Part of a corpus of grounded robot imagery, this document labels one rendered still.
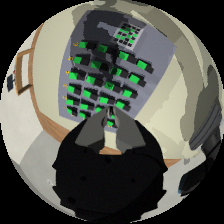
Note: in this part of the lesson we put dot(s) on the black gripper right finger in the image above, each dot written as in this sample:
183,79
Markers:
131,134

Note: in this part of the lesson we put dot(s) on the grey switch panel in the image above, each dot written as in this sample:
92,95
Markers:
139,53

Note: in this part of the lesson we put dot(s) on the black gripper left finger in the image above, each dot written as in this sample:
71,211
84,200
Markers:
88,134

